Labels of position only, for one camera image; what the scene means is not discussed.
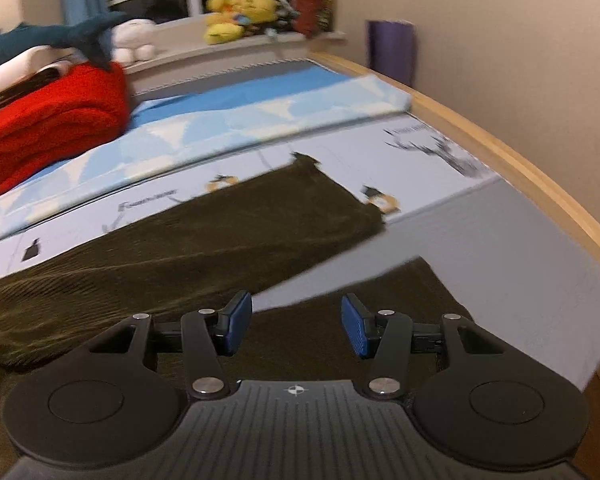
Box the white plush toy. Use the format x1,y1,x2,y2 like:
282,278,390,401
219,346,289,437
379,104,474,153
111,18,157,66

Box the teal shark plush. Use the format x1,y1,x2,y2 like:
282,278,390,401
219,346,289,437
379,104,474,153
0,11,130,70

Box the wooden bed frame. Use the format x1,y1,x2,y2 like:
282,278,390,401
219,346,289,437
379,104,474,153
306,49,600,480

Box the purple rolled mat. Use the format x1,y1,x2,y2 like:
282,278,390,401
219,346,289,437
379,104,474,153
366,20,416,86

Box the yellow plush toy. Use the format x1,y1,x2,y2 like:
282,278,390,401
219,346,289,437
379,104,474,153
204,0,278,46

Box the patterned deer bed sheet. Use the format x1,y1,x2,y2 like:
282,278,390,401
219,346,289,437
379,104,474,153
0,115,600,386

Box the olive corduroy pants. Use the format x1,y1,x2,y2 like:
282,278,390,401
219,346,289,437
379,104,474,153
0,155,471,477

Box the red folded blanket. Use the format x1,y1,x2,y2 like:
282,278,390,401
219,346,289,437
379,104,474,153
0,63,131,195

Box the blue cloud pattern quilt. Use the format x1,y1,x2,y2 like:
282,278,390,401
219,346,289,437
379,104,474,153
0,63,412,240

